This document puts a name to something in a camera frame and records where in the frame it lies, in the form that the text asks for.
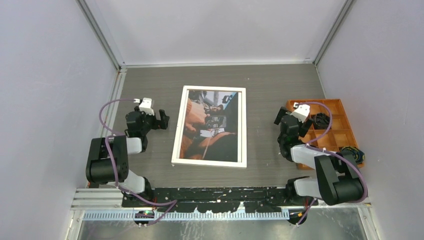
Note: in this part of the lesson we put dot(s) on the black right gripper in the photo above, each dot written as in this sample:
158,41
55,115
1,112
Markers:
305,127

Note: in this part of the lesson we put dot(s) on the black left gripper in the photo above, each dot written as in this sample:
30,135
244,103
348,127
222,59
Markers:
156,122

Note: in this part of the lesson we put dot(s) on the printed photo of people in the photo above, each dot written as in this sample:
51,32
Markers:
210,127

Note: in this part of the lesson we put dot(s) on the light wooden picture frame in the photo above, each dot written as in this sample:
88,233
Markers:
242,134

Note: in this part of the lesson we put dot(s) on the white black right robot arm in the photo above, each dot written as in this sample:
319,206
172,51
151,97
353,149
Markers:
338,178

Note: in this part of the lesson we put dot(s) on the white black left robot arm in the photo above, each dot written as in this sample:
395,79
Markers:
108,157

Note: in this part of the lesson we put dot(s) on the black coiled roll upper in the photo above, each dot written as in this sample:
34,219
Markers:
321,121

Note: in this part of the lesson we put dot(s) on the orange compartment tray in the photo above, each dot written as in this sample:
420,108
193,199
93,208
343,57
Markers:
340,134

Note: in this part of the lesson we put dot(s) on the black yellow coiled roll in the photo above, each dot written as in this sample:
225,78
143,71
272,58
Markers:
358,155

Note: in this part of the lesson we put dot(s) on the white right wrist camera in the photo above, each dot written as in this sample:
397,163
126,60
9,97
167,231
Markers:
301,111

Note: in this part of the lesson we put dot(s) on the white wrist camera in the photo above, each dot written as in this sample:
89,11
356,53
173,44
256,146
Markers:
145,106
301,111

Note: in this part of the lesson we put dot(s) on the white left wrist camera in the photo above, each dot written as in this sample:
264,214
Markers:
145,106

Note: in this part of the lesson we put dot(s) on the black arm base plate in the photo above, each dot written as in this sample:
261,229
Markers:
262,199

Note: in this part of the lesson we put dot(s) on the aluminium front rail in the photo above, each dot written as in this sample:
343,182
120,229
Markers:
105,204

